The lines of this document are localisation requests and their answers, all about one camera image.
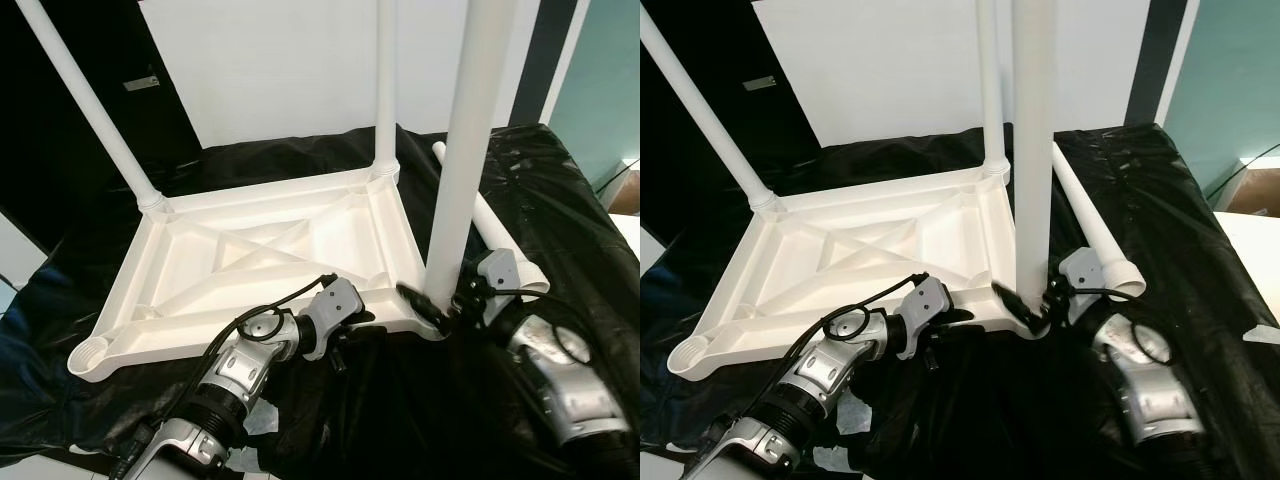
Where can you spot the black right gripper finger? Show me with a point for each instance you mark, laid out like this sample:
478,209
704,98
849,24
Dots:
1017,305
422,305

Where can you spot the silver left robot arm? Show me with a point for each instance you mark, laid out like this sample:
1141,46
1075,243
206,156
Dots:
225,380
815,385

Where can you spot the black plastic cover sheet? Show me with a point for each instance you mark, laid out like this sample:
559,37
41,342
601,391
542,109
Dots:
560,220
1190,260

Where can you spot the silver metal door latch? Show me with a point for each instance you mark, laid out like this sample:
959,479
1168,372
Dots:
760,83
142,83

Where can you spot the black door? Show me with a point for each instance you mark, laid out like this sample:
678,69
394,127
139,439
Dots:
50,130
700,60

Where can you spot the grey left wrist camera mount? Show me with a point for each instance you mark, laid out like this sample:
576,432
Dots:
330,312
922,312

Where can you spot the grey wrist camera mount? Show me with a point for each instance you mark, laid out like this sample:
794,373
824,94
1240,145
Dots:
498,280
330,312
922,312
1082,278

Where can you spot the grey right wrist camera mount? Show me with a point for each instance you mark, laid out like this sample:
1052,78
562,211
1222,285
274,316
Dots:
1082,278
498,280

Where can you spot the black vertical wall post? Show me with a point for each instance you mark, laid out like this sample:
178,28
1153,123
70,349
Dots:
1155,60
545,60

